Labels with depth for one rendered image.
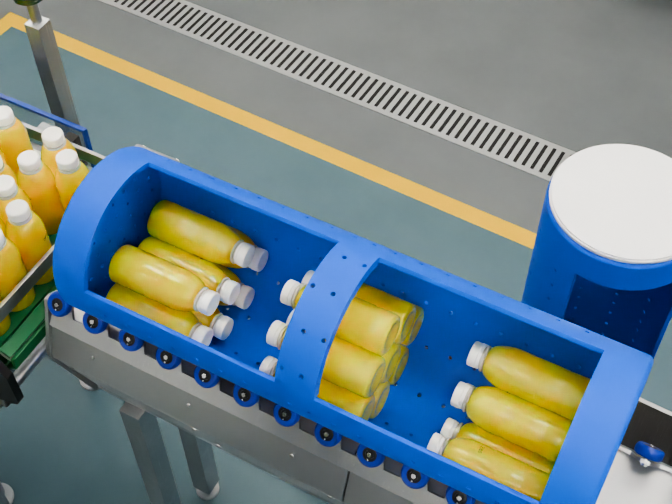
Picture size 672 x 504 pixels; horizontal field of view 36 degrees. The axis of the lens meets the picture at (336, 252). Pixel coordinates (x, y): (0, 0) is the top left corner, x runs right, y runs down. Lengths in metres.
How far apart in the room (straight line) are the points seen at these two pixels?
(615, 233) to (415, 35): 2.08
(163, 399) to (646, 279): 0.85
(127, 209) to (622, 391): 0.85
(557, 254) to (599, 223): 0.09
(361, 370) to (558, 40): 2.48
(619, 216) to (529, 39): 2.02
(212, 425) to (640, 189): 0.85
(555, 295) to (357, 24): 2.08
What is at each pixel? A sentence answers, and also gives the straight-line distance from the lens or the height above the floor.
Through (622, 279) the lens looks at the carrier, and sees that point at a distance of 1.81.
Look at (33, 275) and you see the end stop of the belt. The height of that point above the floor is 0.97.
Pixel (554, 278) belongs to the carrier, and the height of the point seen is 0.91.
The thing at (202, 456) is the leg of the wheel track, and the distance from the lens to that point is 2.45.
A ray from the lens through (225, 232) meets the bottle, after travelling 1.65.
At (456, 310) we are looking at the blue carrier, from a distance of 1.63.
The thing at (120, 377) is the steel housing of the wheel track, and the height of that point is 0.86.
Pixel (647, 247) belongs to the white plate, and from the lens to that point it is 1.81.
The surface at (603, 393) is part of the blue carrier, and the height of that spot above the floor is 1.23.
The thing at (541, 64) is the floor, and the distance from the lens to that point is 3.70.
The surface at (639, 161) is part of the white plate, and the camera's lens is 1.94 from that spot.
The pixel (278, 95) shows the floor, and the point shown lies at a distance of 3.53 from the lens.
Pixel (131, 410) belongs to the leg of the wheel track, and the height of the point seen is 0.63.
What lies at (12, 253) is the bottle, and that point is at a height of 1.04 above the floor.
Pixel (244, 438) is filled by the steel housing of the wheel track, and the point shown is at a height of 0.86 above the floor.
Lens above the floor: 2.38
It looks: 51 degrees down
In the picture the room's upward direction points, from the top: 1 degrees counter-clockwise
